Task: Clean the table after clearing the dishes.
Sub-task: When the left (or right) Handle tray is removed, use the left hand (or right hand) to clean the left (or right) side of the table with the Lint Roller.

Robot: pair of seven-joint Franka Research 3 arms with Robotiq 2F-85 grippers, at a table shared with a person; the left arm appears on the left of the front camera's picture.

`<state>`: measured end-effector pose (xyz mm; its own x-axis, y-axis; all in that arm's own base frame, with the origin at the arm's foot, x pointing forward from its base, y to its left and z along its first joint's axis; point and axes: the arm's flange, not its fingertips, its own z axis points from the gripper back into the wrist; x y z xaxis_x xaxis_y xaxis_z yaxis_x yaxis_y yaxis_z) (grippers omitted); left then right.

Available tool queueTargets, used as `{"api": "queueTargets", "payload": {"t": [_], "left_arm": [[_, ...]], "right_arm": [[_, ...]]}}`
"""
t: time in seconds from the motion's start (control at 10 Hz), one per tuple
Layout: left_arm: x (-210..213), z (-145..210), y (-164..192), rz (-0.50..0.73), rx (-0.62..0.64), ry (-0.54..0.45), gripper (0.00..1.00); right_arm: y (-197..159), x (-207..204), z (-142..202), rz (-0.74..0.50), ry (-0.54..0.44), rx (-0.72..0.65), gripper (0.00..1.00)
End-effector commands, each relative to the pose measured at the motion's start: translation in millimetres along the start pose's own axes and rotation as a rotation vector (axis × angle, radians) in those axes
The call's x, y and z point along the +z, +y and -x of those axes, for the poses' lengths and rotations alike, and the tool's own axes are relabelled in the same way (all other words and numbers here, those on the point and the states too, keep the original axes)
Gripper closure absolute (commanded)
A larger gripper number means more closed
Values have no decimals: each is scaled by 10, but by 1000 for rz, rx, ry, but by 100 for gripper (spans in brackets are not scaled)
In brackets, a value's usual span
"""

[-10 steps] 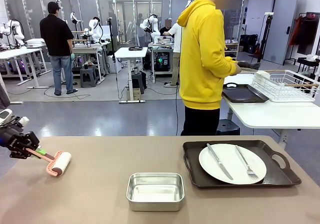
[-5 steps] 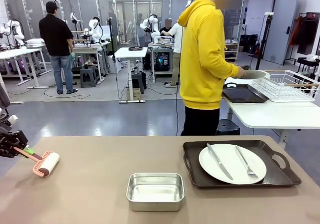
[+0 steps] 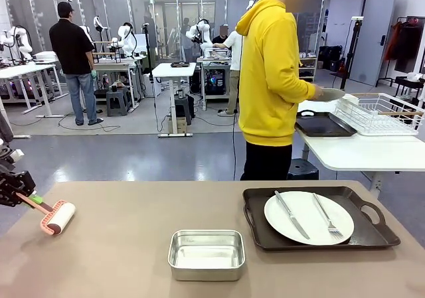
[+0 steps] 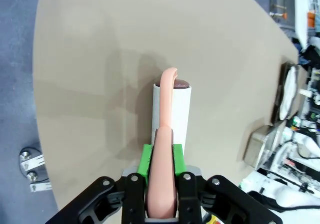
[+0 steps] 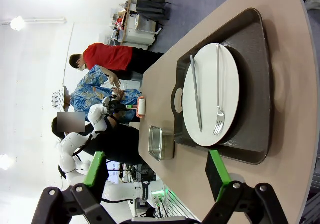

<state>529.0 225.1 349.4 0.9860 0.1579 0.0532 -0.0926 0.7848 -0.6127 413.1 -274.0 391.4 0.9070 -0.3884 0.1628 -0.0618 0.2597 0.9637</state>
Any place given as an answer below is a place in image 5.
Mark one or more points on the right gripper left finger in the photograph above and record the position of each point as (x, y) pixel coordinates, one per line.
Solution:
(96, 169)

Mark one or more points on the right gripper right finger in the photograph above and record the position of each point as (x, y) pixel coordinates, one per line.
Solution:
(216, 174)

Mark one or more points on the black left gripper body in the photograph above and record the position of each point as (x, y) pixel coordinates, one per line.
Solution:
(113, 106)

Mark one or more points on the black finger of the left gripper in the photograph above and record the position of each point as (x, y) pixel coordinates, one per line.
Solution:
(129, 106)

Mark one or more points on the pink maroon lint roller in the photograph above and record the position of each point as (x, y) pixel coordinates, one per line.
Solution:
(142, 108)

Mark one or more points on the silver knife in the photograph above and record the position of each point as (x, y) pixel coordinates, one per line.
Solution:
(196, 91)

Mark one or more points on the white round plate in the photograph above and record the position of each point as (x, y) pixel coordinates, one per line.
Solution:
(212, 96)

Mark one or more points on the silver fork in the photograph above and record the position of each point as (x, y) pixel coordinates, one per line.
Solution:
(218, 84)

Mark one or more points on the dark brown serving tray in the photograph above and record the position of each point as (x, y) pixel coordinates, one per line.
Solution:
(252, 84)

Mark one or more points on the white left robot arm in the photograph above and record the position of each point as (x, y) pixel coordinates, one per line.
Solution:
(97, 119)

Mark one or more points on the person in blue floral shirt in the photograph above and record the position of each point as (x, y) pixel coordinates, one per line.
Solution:
(87, 91)

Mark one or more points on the person in black clothes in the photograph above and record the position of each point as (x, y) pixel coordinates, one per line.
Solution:
(117, 144)

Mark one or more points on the person in red shirt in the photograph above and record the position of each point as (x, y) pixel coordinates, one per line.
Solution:
(107, 57)

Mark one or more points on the rectangular metal container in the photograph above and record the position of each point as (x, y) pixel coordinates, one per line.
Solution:
(160, 146)

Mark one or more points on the white office desk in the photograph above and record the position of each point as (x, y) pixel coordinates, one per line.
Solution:
(140, 32)

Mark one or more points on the round ceiling light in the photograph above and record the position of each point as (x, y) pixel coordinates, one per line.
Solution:
(17, 23)
(5, 161)

